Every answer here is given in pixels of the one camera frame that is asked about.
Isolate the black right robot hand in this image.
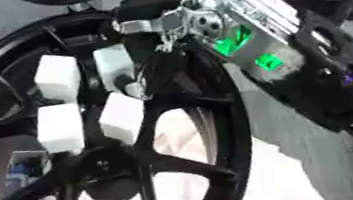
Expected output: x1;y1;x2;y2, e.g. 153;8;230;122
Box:
100;0;231;109

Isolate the black spoked wheel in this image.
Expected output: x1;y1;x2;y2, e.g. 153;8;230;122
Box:
0;0;263;200

